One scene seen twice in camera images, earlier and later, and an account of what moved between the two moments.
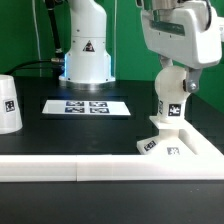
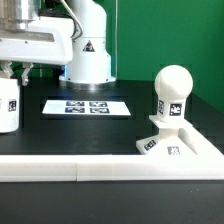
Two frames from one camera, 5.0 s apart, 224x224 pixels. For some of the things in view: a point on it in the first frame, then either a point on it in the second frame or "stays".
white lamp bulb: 171,95 stays
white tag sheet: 86,107 stays
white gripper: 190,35 → 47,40
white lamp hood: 10,113 stays
